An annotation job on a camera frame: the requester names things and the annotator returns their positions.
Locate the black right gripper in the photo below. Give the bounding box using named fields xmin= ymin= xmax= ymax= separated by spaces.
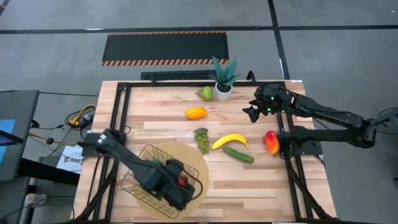
xmin=242 ymin=83 xmax=292 ymax=123

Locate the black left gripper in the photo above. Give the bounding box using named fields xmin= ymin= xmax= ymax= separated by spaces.
xmin=160 ymin=159 xmax=196 ymax=212

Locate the green pear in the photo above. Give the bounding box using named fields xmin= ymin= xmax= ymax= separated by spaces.
xmin=195 ymin=85 xmax=215 ymax=101

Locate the orange yellow mango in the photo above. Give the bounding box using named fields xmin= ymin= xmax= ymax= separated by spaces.
xmin=185 ymin=106 xmax=208 ymax=120

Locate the green grape bunch with leaves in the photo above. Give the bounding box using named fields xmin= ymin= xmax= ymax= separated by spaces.
xmin=193 ymin=127 xmax=210 ymax=156

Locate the yellow banana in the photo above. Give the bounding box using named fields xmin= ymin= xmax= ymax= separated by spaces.
xmin=211 ymin=133 xmax=249 ymax=151

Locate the succulent plant in white pot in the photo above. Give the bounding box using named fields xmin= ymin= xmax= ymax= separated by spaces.
xmin=210 ymin=55 xmax=241 ymax=101

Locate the red orange mango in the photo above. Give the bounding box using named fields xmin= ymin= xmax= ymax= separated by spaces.
xmin=264 ymin=130 xmax=280 ymax=156

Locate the round tan woven placemat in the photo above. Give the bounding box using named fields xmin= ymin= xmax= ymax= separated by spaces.
xmin=134 ymin=141 xmax=211 ymax=221

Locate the green cucumber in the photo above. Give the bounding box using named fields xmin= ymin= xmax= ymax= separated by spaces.
xmin=222 ymin=145 xmax=255 ymax=164

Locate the black perforated strip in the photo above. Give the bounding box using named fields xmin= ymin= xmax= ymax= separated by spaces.
xmin=140 ymin=70 xmax=218 ymax=81

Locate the black hazard striped floor mat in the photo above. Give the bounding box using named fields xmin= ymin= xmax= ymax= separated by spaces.
xmin=101 ymin=30 xmax=230 ymax=67

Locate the white printed paper sheet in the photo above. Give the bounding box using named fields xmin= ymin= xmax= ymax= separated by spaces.
xmin=55 ymin=144 xmax=85 ymax=174

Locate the blue screen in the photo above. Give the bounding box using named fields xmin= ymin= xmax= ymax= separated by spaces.
xmin=0 ymin=118 xmax=16 ymax=166

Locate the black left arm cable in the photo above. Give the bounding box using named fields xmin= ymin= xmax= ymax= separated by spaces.
xmin=174 ymin=174 xmax=204 ymax=200

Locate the gold wire basket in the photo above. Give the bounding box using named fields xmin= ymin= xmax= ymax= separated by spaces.
xmin=121 ymin=144 xmax=200 ymax=220

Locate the black cable bundle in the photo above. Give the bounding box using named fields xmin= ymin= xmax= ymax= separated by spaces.
xmin=30 ymin=107 xmax=97 ymax=147

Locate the thin yellow wire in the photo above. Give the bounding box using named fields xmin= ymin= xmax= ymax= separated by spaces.
xmin=29 ymin=133 xmax=78 ymax=147

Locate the yellow cable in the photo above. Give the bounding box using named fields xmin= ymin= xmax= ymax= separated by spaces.
xmin=68 ymin=104 xmax=97 ymax=127

